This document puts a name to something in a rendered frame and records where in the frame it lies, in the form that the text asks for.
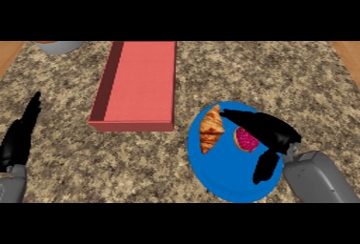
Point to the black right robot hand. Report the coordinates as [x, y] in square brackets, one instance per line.
[267, 127]

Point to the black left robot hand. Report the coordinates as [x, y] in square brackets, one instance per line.
[17, 136]

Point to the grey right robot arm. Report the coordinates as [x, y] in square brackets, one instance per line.
[318, 178]

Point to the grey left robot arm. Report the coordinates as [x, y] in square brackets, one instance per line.
[11, 184]

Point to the blue plate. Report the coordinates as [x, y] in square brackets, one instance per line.
[219, 171]

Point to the red cardboard box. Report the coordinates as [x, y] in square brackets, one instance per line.
[135, 89]

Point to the golden brown croissant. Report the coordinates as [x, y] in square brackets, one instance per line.
[211, 127]

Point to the pale grey round container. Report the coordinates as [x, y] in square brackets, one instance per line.
[57, 46]

